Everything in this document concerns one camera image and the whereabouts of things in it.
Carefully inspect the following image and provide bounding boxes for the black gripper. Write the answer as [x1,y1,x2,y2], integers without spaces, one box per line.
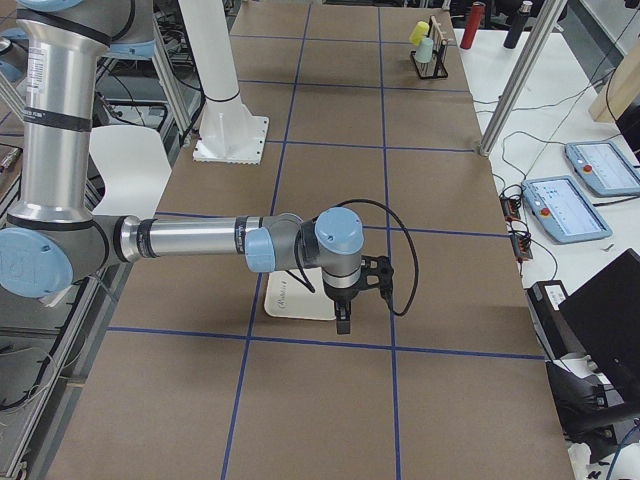
[323,277,359,335]

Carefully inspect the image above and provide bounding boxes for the pale green cup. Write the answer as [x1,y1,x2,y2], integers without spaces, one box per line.
[414,37,434,64]

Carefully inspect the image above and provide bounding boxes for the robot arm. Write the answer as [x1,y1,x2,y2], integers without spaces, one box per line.
[1,1,364,334]

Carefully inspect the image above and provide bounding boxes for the beige rabbit tray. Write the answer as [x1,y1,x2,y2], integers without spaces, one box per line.
[264,268,335,321]

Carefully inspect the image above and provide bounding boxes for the yellow cup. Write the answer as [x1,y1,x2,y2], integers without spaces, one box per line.
[409,20,430,45]

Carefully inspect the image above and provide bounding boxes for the small electronics board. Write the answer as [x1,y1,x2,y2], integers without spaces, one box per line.
[499,184,533,264]

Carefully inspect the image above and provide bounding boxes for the black box device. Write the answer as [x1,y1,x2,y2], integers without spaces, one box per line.
[526,280,591,360]

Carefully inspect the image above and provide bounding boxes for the near teach pendant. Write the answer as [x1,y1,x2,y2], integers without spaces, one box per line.
[522,176,613,244]

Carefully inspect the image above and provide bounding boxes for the teach pendant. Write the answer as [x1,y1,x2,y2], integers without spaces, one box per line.
[564,141,639,197]
[522,176,613,244]

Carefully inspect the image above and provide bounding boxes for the white chair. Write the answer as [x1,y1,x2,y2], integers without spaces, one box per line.
[89,125,171,219]

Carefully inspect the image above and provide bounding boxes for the black laptop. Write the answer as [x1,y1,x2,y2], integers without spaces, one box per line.
[559,248,639,401]

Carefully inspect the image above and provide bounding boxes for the far teach pendant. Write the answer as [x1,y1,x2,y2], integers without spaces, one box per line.
[564,141,639,197]

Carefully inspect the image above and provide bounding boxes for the red bottle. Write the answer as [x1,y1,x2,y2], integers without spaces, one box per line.
[459,1,486,50]

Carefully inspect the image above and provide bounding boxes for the black bottle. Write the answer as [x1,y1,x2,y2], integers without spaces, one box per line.
[503,0,533,49]

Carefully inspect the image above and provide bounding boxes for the wooden board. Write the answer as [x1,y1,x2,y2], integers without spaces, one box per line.
[589,42,640,123]

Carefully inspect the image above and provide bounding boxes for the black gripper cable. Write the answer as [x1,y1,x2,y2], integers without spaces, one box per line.
[293,200,420,317]

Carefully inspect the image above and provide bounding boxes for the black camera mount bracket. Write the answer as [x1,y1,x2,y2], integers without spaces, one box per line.
[357,256,394,307]

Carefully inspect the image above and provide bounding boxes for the white camera pillar stand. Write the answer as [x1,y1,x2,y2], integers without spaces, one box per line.
[179,0,269,164]

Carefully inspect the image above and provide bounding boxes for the black wire cup rack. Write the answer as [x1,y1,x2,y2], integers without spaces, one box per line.
[410,16,450,80]

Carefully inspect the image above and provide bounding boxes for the aluminium frame post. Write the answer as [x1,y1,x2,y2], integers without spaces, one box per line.
[478,0,567,157]

